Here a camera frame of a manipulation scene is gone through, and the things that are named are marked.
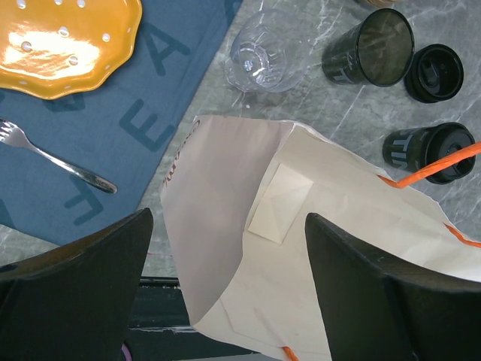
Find black coffee cup lid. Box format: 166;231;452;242
424;122;476;185

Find blue lettered placemat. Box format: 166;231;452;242
1;1;241;245

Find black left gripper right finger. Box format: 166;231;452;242
304;213;480;360

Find dark translucent coffee cup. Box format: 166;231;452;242
322;8;415;87

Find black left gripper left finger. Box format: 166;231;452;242
1;208;153;360

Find orange dotted scalloped plate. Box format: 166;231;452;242
1;0;143;100

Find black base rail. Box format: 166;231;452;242
119;276;262;360

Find clear plastic tumbler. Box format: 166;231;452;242
225;8;310;93

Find silver fork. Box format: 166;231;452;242
1;119;118;194

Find stacked black cup lids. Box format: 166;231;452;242
404;44;464;104

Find brown paper takeout bag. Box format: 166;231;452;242
161;115;480;360

